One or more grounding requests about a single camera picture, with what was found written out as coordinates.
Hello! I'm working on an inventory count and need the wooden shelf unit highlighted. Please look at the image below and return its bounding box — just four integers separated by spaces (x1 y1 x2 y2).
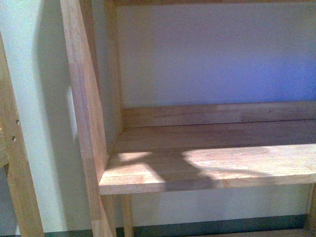
60 0 316 237

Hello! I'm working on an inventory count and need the wooden ladder post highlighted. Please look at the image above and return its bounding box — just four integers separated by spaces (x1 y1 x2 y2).
0 40 44 237

